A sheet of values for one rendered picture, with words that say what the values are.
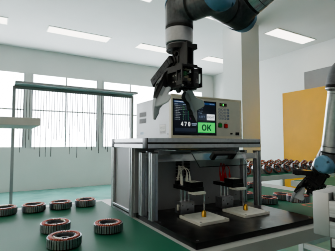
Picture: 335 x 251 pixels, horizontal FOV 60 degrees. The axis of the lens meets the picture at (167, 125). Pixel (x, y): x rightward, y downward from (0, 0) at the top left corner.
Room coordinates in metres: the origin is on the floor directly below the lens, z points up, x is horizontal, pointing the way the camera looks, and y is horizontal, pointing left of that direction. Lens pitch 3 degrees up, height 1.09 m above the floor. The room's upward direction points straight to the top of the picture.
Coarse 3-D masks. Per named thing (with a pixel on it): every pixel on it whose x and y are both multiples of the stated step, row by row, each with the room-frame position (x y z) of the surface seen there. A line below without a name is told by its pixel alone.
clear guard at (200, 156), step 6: (168, 150) 1.23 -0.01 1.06; (174, 150) 1.19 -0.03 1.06; (180, 150) 1.15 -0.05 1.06; (186, 150) 1.12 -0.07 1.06; (192, 150) 1.10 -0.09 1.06; (198, 150) 1.11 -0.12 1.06; (204, 150) 1.12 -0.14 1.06; (210, 150) 1.14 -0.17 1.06; (216, 150) 1.15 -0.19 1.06; (222, 150) 1.17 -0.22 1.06; (228, 150) 1.18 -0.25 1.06; (234, 150) 1.20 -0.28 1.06; (198, 156) 1.08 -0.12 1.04; (204, 156) 1.10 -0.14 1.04; (222, 156) 1.14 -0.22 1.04; (240, 156) 1.18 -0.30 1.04; (198, 162) 1.06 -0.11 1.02; (204, 162) 1.07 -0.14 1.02; (210, 162) 1.08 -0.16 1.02; (216, 162) 1.10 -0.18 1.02; (222, 162) 1.11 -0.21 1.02; (228, 162) 1.12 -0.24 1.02; (234, 162) 1.14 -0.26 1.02; (240, 162) 1.15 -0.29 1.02; (246, 162) 1.17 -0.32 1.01
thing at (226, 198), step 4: (216, 196) 1.49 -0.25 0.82; (220, 196) 1.48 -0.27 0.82; (224, 196) 1.48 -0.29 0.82; (228, 196) 1.48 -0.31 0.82; (232, 196) 1.49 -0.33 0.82; (216, 200) 1.49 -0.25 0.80; (220, 200) 1.46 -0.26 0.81; (224, 200) 1.46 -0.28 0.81; (228, 200) 1.48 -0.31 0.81; (232, 200) 1.49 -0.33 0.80; (216, 204) 1.49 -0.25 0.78; (220, 204) 1.46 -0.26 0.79; (224, 204) 1.46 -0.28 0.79; (228, 204) 1.48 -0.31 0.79; (232, 204) 1.49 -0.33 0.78
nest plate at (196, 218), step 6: (180, 216) 1.26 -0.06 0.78; (186, 216) 1.25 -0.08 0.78; (192, 216) 1.25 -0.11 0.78; (198, 216) 1.25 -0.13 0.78; (210, 216) 1.25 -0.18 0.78; (216, 216) 1.25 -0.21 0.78; (222, 216) 1.25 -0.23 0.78; (192, 222) 1.19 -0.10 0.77; (198, 222) 1.16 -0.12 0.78; (204, 222) 1.16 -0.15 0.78; (210, 222) 1.17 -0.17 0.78; (216, 222) 1.19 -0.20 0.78; (222, 222) 1.20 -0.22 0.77
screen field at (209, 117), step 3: (198, 114) 1.39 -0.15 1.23; (201, 114) 1.40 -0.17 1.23; (204, 114) 1.41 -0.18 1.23; (207, 114) 1.42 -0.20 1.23; (198, 117) 1.39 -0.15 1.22; (201, 117) 1.40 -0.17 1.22; (204, 117) 1.41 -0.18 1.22; (207, 117) 1.42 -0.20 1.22; (210, 117) 1.43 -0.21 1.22; (213, 117) 1.44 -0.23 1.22; (210, 120) 1.43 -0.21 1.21; (213, 120) 1.44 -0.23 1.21
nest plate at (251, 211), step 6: (222, 210) 1.39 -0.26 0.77; (228, 210) 1.36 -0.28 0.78; (234, 210) 1.36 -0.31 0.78; (240, 210) 1.36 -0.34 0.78; (252, 210) 1.36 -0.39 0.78; (258, 210) 1.36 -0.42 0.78; (264, 210) 1.36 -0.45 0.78; (240, 216) 1.29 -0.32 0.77; (246, 216) 1.27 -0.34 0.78; (252, 216) 1.29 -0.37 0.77
